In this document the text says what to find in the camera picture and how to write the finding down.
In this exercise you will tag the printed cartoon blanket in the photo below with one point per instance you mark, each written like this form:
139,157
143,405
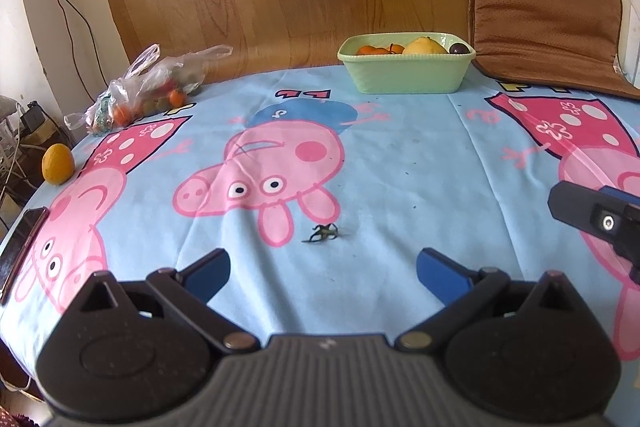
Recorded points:
400,167

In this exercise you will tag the green fruit calyx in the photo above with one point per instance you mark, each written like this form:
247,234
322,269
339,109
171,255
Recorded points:
324,233

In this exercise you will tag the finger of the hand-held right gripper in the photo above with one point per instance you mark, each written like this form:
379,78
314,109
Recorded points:
580,207

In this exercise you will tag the light green bowl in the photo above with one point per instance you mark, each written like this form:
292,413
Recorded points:
405,74

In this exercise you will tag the clear plastic bag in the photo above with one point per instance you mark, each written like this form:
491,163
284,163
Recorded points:
145,87

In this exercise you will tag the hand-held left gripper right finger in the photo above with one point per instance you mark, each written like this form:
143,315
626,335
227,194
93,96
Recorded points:
440,274

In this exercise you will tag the dark phone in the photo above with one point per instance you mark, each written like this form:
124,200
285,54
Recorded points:
22,249

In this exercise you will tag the dark plum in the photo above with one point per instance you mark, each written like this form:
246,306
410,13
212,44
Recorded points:
461,49

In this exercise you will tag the yellow pear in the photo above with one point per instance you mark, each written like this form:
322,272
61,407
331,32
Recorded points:
424,46

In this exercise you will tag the black charger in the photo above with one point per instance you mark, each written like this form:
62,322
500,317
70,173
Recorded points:
32,118

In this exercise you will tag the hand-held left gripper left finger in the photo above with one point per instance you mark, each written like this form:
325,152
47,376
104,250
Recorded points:
210,269

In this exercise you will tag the small orange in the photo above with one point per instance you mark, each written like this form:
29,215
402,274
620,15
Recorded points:
371,51

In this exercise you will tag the small orange tomato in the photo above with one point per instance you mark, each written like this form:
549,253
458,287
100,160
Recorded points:
176,97
121,115

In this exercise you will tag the brown seat cushion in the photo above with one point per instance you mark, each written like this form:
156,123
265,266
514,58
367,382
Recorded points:
545,12

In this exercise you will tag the yellow-orange citrus fruit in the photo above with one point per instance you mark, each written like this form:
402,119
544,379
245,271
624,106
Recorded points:
58,164

